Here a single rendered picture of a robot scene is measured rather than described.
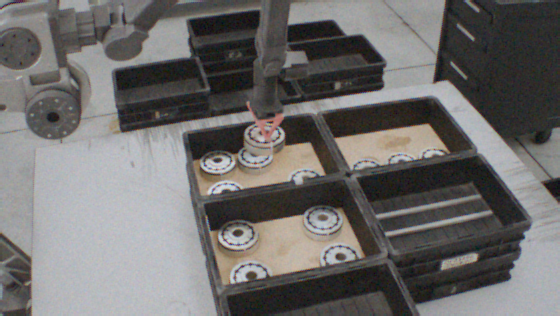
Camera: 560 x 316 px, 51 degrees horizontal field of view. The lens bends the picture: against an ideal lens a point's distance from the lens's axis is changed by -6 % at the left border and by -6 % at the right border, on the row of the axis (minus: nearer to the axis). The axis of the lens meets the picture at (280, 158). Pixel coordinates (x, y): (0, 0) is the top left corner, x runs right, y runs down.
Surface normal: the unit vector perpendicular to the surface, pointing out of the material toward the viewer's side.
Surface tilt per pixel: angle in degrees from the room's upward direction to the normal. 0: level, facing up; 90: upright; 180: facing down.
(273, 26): 115
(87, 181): 0
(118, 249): 0
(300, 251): 0
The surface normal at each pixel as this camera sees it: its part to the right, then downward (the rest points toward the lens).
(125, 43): 0.25, 0.87
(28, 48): 0.28, 0.60
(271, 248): 0.00, -0.78
